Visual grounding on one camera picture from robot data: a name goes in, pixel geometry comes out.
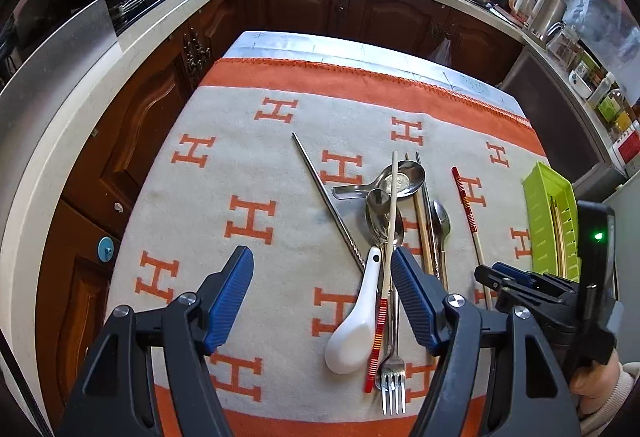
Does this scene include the dark built-in appliance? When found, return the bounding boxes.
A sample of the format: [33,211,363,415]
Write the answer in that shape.
[502,47,626,188]

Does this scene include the plain steel chopstick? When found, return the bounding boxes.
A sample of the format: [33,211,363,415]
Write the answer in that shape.
[292,132,366,275]

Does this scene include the glass pot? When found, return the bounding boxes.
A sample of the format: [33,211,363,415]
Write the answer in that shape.
[545,24,583,65]

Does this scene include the black cooktop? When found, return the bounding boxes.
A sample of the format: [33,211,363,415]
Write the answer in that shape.
[107,0,166,25]

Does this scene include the large steel spoon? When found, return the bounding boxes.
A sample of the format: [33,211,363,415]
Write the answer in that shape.
[365,189,406,298]

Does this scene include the white plastic bag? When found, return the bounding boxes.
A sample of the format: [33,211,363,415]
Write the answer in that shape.
[427,37,456,68]

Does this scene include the steel electric kettle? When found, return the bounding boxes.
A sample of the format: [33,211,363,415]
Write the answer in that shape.
[525,0,566,38]

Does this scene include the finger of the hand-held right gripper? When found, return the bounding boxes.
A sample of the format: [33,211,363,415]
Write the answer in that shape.
[474,262,534,291]
[496,287,552,319]

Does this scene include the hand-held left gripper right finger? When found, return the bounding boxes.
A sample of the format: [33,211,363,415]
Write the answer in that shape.
[391,247,583,437]

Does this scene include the light wooden chopstick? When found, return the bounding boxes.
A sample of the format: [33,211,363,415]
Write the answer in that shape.
[549,194,571,278]

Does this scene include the steel fork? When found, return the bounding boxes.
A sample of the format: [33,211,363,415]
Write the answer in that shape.
[375,242,407,416]

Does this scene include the person's right hand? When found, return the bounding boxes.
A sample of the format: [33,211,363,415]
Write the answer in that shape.
[571,361,624,412]

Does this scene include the bamboo chopstick red striped end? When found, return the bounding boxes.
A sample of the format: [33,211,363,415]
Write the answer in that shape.
[364,151,399,394]
[451,166,496,310]

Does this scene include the orange and white printed blanket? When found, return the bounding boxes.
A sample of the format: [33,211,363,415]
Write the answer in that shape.
[102,57,551,437]

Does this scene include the small steel spoon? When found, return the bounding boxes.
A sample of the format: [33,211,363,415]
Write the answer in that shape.
[430,199,453,288]

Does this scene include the blue round cabinet hook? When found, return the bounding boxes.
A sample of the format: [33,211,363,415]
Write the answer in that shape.
[96,237,118,264]

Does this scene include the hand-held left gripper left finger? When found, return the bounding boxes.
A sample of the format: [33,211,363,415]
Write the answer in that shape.
[57,246,255,437]

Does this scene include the green labelled jar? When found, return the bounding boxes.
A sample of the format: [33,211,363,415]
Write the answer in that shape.
[595,87,628,122]

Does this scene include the brown wooden kitchen cabinets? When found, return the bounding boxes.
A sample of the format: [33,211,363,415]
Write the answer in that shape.
[35,0,526,413]

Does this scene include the red box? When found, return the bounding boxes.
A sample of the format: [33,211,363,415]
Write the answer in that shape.
[614,122,640,162]

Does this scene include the white jar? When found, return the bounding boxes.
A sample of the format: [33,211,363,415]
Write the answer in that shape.
[569,67,596,98]

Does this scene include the white kitchen countertop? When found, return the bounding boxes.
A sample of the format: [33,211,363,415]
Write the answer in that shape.
[0,0,640,368]

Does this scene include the green plastic utensil tray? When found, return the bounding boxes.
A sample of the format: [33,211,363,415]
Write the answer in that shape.
[522,161,583,280]

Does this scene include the stainless steel splash panel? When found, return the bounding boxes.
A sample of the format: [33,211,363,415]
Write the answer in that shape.
[0,0,117,132]

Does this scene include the steel soup spoon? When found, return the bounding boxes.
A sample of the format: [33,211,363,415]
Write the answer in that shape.
[332,161,427,200]

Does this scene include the white ceramic spoon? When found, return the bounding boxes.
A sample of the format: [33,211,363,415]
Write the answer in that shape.
[325,246,383,375]

